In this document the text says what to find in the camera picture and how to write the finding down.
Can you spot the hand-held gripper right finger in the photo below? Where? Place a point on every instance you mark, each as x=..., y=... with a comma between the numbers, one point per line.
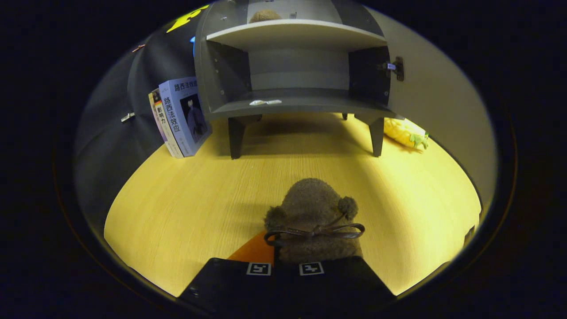
x=336, y=283

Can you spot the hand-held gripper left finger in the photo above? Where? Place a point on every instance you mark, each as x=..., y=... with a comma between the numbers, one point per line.
x=230, y=283

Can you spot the brown fuzzy shoe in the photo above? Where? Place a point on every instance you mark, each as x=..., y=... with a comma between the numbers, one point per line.
x=265, y=17
x=310, y=199

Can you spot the gray shoe cabinet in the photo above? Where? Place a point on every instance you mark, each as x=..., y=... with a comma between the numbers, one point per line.
x=297, y=35

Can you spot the yellow pineapple plush toy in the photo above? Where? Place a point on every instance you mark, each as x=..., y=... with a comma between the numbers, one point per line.
x=401, y=130

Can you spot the blue book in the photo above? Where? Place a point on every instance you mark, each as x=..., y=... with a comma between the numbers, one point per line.
x=181, y=115

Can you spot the black backdrop cloth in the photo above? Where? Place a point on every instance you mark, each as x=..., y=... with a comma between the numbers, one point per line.
x=110, y=146

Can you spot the small white packet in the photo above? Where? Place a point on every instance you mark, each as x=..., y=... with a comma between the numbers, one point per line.
x=265, y=102

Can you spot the white clip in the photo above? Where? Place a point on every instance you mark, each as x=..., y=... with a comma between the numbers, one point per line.
x=127, y=117

